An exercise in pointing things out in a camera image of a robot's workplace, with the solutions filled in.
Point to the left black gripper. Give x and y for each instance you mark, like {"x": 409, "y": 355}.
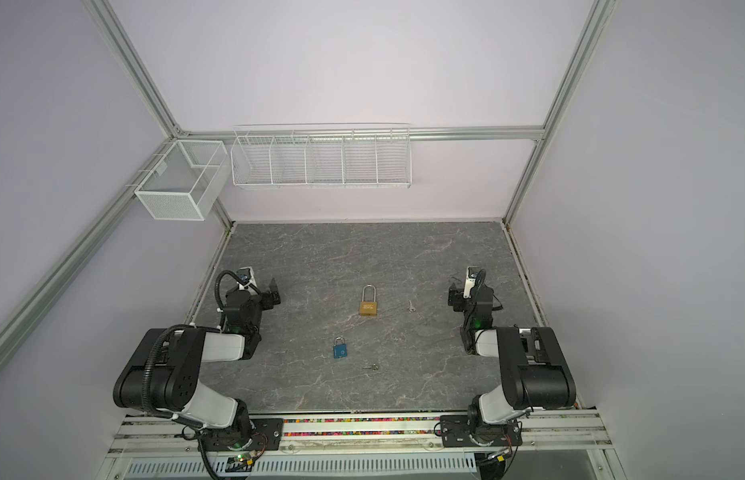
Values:
{"x": 267, "y": 296}

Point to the brass padlock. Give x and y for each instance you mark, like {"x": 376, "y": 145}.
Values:
{"x": 368, "y": 301}

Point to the white mesh box basket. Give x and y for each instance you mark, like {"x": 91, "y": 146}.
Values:
{"x": 186, "y": 180}

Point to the white wire shelf basket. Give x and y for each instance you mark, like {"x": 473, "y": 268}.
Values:
{"x": 358, "y": 155}

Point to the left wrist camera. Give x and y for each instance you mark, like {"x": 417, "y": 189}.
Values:
{"x": 246, "y": 275}

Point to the aluminium frame profiles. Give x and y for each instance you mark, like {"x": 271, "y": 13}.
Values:
{"x": 25, "y": 319}

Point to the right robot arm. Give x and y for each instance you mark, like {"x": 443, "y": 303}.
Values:
{"x": 533, "y": 371}

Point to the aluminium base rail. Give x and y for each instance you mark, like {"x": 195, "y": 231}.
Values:
{"x": 370, "y": 432}

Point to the blue padlock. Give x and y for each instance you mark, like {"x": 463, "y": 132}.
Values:
{"x": 339, "y": 350}

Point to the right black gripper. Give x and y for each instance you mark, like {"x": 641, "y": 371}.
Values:
{"x": 459, "y": 297}

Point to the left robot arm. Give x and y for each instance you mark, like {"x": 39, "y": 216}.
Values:
{"x": 162, "y": 377}

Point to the white vented cable duct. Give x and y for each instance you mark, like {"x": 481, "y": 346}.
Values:
{"x": 304, "y": 466}

